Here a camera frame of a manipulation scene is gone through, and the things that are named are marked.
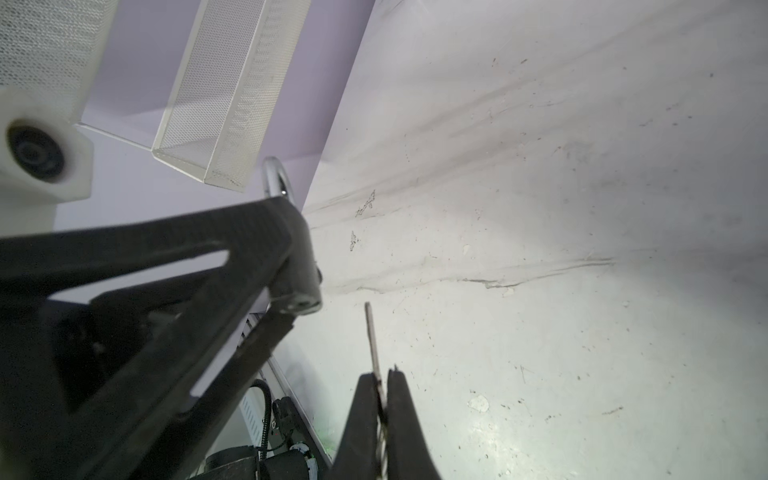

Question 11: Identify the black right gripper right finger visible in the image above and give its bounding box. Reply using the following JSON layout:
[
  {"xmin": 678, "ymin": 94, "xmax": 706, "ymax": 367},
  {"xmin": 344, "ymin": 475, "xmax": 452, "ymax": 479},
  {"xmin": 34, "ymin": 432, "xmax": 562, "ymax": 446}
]
[{"xmin": 387, "ymin": 369, "xmax": 441, "ymax": 480}]

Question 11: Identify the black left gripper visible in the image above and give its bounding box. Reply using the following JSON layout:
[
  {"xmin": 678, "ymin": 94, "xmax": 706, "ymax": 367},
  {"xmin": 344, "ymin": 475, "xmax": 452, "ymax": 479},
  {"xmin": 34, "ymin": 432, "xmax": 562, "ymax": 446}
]
[{"xmin": 1, "ymin": 199, "xmax": 294, "ymax": 479}]

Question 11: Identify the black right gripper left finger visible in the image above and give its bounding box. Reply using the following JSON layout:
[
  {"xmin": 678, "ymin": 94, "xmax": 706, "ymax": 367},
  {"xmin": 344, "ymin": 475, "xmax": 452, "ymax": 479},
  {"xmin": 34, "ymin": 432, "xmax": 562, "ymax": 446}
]
[{"xmin": 326, "ymin": 373, "xmax": 380, "ymax": 480}]

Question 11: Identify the silver key with ring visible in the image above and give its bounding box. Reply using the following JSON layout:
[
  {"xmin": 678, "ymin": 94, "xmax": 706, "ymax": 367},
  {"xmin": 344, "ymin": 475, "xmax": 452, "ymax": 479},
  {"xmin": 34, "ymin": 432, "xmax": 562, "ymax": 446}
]
[{"xmin": 364, "ymin": 302, "xmax": 387, "ymax": 479}]

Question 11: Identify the black padlock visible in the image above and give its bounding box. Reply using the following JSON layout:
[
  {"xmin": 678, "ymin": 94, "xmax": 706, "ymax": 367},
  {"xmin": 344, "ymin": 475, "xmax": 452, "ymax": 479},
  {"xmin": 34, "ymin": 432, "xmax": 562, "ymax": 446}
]
[{"xmin": 262, "ymin": 156, "xmax": 322, "ymax": 316}]

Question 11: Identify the lower white mesh shelf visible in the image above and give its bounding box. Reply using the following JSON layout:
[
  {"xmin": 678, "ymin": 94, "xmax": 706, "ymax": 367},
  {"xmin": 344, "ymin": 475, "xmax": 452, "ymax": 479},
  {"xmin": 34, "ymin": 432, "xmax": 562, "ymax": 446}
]
[{"xmin": 151, "ymin": 0, "xmax": 310, "ymax": 192}]

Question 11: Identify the white mesh shelf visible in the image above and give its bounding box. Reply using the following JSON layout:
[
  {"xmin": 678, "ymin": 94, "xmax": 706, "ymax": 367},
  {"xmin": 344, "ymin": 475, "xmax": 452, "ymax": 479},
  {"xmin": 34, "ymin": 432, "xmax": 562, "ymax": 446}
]
[
  {"xmin": 151, "ymin": 0, "xmax": 310, "ymax": 192},
  {"xmin": 1, "ymin": 0, "xmax": 119, "ymax": 123}
]

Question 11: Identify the upper white mesh shelf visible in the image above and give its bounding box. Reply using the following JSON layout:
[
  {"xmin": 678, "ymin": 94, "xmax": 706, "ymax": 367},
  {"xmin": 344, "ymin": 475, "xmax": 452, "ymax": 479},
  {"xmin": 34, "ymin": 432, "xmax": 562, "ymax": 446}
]
[{"xmin": 1, "ymin": 0, "xmax": 119, "ymax": 123}]

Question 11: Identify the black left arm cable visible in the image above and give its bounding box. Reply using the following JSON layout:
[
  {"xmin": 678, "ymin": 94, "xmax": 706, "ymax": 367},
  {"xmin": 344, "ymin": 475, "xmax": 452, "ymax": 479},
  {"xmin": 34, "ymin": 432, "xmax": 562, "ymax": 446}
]
[{"xmin": 248, "ymin": 379, "xmax": 275, "ymax": 463}]

